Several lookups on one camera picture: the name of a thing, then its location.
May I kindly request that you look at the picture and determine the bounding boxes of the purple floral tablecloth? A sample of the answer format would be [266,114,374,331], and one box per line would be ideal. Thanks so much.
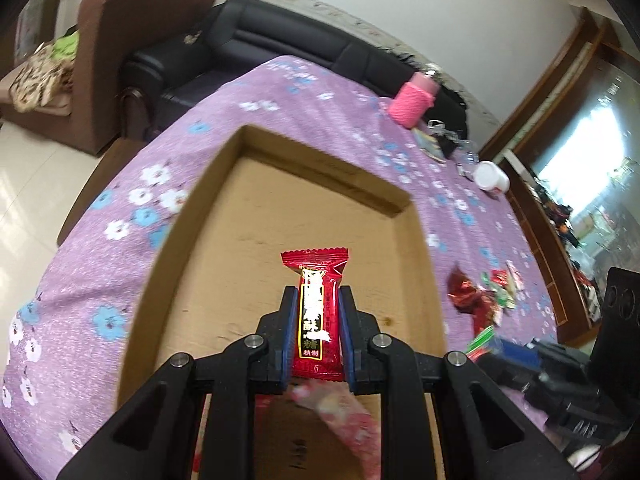
[0,54,568,480]

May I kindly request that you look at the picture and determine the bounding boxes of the white plastic cup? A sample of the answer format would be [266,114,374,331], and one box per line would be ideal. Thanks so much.
[472,161,510,197]

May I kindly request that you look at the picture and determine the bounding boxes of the colourful small booklet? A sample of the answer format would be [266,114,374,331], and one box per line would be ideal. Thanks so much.
[412,127,447,163]

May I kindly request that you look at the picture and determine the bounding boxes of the black leather sofa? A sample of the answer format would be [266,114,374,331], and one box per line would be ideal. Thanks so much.
[122,0,471,142]

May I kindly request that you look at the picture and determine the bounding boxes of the dark red foil packet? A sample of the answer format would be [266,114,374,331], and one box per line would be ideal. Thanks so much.
[472,292,506,336]
[446,266,483,316]

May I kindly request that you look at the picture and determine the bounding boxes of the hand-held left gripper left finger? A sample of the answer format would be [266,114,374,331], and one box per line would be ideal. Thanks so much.
[56,285,301,480]

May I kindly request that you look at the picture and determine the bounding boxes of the green cloth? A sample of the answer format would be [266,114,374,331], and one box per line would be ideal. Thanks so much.
[51,32,81,59]

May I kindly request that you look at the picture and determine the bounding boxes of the small green white candy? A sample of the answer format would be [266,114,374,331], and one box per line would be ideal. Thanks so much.
[479,270,506,297]

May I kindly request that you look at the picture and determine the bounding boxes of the long pink snack packet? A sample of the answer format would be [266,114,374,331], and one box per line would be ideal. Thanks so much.
[290,380,383,480]

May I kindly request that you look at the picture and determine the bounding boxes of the cardboard tray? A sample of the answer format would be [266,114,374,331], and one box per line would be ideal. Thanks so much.
[116,124,448,480]

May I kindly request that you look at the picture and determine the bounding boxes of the patterned clothes pile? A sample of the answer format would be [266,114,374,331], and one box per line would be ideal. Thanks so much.
[10,42,78,113]

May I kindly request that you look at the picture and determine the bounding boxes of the pink knit-sleeved bottle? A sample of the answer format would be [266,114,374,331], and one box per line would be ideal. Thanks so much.
[389,71,441,130]

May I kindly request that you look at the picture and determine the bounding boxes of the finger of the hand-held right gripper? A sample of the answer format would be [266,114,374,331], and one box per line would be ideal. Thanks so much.
[522,380,628,448]
[492,337,601,402]

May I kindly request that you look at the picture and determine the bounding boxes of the brown wooden chair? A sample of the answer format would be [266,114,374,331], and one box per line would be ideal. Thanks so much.
[57,86,157,247]

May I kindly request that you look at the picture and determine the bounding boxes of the brown sofa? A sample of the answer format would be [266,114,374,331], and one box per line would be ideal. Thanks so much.
[0,0,221,156]

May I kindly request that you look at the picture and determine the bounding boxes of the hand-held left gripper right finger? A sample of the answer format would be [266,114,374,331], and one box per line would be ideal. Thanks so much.
[337,285,583,480]

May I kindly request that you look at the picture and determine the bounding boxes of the green snack packet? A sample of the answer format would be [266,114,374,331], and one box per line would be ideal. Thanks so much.
[465,325,502,361]

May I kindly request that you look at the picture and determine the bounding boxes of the black small pouch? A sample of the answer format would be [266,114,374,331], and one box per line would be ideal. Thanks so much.
[427,119,463,157]

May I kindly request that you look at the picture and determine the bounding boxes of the red candy packet black label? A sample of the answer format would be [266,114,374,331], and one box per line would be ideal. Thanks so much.
[280,246,349,382]

